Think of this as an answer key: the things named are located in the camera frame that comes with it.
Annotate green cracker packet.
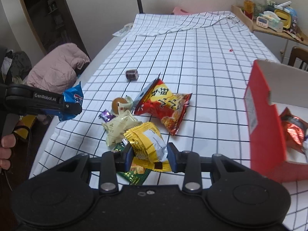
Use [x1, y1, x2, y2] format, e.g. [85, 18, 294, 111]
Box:
[113, 142, 152, 186]

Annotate red foil snack packet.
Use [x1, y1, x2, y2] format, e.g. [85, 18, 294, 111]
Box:
[280, 107, 307, 154]

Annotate tissue pack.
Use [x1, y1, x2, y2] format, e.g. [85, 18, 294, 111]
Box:
[263, 11, 283, 33]

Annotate papers on table edge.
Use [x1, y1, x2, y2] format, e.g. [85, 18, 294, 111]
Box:
[112, 23, 133, 37]

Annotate wooden chair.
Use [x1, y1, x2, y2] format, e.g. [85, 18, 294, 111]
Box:
[288, 46, 308, 71]

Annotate white checked tablecloth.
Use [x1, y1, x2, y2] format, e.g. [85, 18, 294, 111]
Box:
[30, 11, 307, 230]

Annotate red chips bag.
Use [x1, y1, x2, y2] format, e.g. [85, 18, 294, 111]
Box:
[132, 77, 192, 136]

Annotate red cardboard box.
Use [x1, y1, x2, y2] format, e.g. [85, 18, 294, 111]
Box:
[244, 59, 307, 182]

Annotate orange liquid bottle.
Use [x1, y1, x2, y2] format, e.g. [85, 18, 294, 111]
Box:
[244, 0, 254, 20]

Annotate pink paper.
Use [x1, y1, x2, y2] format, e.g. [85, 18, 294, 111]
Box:
[172, 7, 191, 16]

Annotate corner cabinet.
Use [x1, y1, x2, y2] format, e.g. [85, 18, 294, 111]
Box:
[231, 4, 308, 64]

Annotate yellow snack packet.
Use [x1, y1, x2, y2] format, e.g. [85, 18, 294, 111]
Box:
[124, 122, 171, 172]

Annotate person's left hand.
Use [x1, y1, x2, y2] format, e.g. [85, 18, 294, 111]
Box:
[0, 134, 16, 170]

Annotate purple candy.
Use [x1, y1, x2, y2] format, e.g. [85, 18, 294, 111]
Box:
[98, 110, 116, 123]

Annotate dark wrapped cube candy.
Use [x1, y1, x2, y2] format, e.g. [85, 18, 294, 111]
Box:
[125, 69, 139, 81]

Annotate white digital timer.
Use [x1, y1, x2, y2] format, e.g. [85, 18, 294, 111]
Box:
[256, 16, 268, 29]

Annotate pink jacket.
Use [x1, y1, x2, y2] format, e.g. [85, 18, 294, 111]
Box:
[26, 43, 91, 94]

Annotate dark wooden bookshelf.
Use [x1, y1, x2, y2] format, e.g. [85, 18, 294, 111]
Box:
[20, 0, 87, 55]

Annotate cream snack packet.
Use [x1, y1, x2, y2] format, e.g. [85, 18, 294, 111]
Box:
[102, 110, 142, 146]

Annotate yellow box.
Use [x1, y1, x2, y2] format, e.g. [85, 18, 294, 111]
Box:
[274, 9, 292, 30]

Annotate blue snack packet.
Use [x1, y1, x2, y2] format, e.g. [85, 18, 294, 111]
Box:
[58, 82, 84, 122]

